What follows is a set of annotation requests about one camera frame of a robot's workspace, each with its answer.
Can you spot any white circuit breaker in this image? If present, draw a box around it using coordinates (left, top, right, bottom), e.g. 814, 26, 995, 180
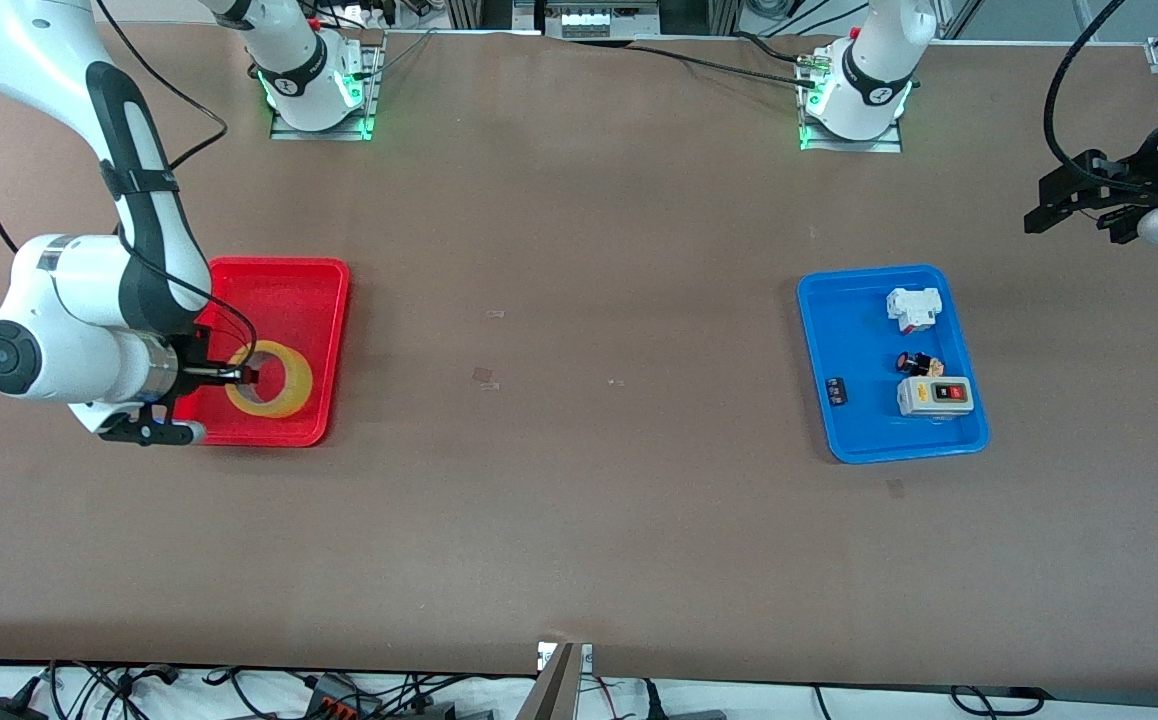
886, 287, 943, 334

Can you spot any yellow tape roll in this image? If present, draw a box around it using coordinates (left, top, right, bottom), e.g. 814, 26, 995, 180
225, 340, 315, 419

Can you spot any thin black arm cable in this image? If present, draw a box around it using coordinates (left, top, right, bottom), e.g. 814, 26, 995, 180
89, 0, 230, 171

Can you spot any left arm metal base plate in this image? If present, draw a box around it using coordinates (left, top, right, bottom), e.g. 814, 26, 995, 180
797, 45, 905, 154

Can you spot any white power strip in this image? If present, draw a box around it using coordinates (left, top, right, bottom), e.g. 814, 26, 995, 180
544, 0, 662, 39

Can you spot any grey on-off switch box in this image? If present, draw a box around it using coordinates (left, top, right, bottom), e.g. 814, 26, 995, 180
896, 375, 976, 418

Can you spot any red plastic tray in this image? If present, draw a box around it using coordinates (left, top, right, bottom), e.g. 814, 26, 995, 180
171, 257, 352, 448

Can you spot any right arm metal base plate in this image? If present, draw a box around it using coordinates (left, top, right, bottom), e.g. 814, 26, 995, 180
269, 30, 383, 142

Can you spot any blue plastic tray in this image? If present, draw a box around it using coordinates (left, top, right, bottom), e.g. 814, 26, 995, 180
796, 264, 991, 465

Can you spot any black cable on table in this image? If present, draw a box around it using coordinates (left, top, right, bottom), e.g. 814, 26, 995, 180
629, 33, 812, 89

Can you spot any black looped cable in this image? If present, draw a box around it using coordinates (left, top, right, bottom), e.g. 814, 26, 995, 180
949, 685, 1050, 717

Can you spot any orange black connector box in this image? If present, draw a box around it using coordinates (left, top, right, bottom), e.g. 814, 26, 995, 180
304, 675, 380, 720

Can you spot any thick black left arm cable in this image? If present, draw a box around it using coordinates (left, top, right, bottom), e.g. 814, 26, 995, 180
1043, 0, 1130, 191

